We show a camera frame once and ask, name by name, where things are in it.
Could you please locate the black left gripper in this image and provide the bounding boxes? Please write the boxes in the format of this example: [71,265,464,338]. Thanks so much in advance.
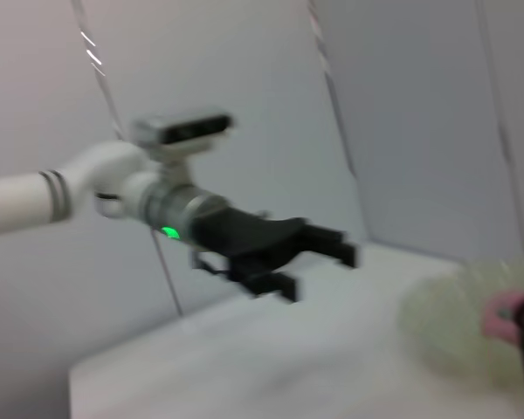
[187,208,360,306]

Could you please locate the green glass fruit plate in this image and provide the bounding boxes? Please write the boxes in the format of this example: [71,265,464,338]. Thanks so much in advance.
[396,257,524,389]

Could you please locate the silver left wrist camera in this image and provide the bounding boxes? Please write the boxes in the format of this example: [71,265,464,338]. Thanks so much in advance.
[129,113,236,175]

